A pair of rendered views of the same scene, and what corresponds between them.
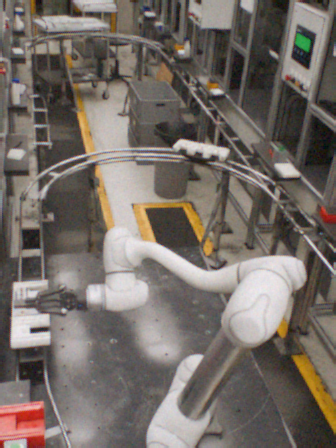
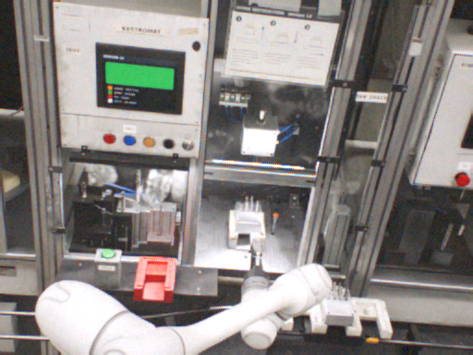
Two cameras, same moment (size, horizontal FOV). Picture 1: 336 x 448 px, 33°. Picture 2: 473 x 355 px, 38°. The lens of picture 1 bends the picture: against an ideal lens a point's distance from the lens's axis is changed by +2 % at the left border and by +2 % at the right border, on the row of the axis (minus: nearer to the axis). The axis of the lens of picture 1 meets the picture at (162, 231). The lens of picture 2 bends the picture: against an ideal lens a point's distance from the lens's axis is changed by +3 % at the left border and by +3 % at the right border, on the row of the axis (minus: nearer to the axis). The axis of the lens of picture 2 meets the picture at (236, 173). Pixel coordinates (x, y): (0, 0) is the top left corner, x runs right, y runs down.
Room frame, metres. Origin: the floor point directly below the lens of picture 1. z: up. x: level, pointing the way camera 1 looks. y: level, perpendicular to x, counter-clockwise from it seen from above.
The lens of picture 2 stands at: (1.64, -1.24, 2.55)
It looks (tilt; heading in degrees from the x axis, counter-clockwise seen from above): 34 degrees down; 100
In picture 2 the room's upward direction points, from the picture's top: 7 degrees clockwise
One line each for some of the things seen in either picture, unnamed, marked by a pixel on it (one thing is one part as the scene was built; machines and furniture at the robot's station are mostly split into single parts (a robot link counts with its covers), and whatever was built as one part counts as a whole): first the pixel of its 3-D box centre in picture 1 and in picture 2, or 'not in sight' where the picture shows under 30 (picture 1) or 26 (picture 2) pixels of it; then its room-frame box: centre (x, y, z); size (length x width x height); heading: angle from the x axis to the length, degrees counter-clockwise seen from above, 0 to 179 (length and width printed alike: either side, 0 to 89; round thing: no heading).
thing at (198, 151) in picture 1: (200, 153); not in sight; (3.55, -0.22, 0.84); 0.37 x 0.14 x 0.10; 72
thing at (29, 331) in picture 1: (31, 316); (333, 320); (1.74, 0.51, 0.84); 0.36 x 0.14 x 0.10; 14
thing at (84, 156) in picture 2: not in sight; (129, 158); (1.01, 0.43, 1.37); 0.36 x 0.04 x 0.04; 14
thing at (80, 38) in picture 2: not in sight; (136, 70); (0.98, 0.57, 1.60); 0.42 x 0.29 x 0.46; 14
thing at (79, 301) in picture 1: (73, 299); (256, 275); (1.48, 0.28, 1.15); 0.09 x 0.07 x 0.08; 104
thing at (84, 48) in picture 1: (95, 32); not in sight; (8.36, 1.20, 0.48); 0.84 x 0.58 x 0.97; 22
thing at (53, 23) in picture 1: (72, 56); not in sight; (7.02, 1.29, 0.48); 0.88 x 0.56 x 0.96; 122
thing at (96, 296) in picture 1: (95, 297); (256, 292); (1.49, 0.21, 1.15); 0.09 x 0.06 x 0.09; 14
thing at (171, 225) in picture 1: (173, 231); not in sight; (3.85, -0.09, 0.01); 1.00 x 0.55 x 0.01; 14
